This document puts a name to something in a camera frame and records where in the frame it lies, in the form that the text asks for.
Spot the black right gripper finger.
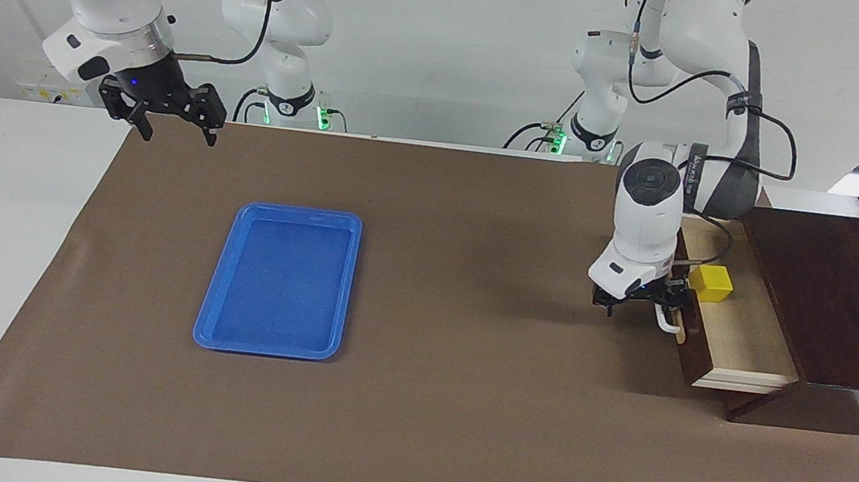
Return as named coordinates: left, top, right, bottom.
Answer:
left=187, top=84, right=230, bottom=148
left=94, top=76, right=163, bottom=143

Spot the yellow cube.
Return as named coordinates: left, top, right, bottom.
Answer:
left=685, top=263, right=737, bottom=306

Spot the wooden drawer with white handle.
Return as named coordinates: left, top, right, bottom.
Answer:
left=656, top=213, right=817, bottom=398

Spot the white power strip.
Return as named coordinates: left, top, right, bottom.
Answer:
left=17, top=71, right=108, bottom=109

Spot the brown table mat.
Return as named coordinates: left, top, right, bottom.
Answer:
left=0, top=95, right=859, bottom=482

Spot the blue plastic tray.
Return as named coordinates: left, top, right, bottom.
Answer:
left=191, top=196, right=365, bottom=366

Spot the black base cable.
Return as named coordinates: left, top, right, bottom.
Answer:
left=503, top=83, right=585, bottom=158
left=231, top=84, right=274, bottom=126

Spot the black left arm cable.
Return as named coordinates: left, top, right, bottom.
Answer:
left=604, top=0, right=818, bottom=274

